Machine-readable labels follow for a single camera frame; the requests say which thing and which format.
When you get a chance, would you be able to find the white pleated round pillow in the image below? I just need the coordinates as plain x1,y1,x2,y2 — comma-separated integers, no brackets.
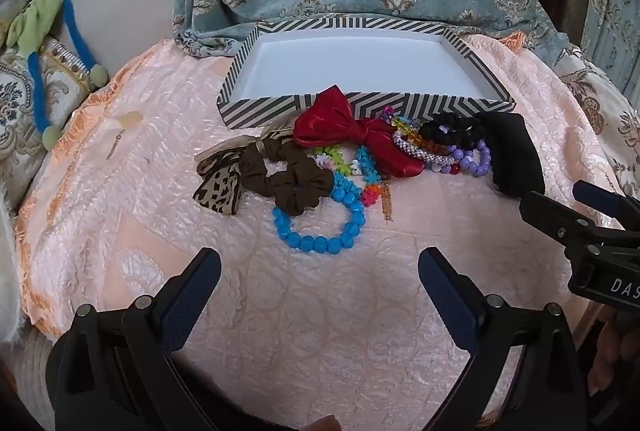
0,193,56,431

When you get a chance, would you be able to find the brown scrunchie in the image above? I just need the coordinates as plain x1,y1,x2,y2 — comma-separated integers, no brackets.
237,138,335,217

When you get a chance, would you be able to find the striped shallow box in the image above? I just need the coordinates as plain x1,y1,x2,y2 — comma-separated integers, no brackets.
216,16,517,130

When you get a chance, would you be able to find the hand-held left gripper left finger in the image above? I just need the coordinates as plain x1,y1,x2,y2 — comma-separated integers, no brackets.
46,247,223,431

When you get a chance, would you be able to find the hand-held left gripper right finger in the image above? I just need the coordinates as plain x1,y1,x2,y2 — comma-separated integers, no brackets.
417,247,588,431

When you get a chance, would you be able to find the green and blue plush toy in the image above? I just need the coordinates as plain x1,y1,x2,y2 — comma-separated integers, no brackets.
6,0,108,149

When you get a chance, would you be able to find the black cloth headband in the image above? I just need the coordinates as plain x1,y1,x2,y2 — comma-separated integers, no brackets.
477,113,547,198

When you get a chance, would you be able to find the blue bead bracelet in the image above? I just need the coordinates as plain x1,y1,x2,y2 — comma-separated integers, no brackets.
272,176,367,254

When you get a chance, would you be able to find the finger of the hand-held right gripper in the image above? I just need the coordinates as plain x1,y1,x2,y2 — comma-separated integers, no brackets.
519,190,599,258
572,180,640,233

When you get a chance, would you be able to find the silver rhinestone bracelet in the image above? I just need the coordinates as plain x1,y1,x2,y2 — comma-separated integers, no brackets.
391,131,457,166

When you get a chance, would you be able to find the leopard print bow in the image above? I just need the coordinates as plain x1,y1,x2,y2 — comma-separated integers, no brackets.
192,121,296,217

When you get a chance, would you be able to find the pink quilted bedspread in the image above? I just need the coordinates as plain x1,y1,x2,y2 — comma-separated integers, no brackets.
15,33,616,417

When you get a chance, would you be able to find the multicoloured round bead bracelet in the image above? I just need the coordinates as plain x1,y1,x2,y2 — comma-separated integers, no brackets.
427,158,463,176

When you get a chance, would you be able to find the thin black scrunchie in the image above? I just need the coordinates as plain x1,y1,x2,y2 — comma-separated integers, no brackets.
417,112,486,152

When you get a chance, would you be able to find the red satin bow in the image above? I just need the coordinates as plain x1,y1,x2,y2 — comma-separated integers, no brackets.
292,86,428,179

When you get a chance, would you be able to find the person's right hand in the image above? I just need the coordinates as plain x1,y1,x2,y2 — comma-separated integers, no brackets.
586,306,640,399

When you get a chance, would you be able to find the person's left hand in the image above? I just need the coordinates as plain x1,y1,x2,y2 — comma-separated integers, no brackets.
300,415,344,431

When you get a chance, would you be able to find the cream damask cushion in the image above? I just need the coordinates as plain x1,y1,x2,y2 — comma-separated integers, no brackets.
0,38,96,212

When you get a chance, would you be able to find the purple bead bracelet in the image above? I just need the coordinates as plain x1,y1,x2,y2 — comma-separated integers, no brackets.
447,140,493,179

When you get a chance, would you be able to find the amber crystal bead bracelet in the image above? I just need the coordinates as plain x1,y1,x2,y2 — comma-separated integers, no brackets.
382,106,448,154

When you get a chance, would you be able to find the cream floral fabric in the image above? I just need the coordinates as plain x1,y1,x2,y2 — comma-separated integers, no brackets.
550,41,640,196

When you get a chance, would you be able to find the colourful flower bead bracelet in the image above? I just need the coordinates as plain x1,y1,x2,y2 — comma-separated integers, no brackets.
312,145,386,208

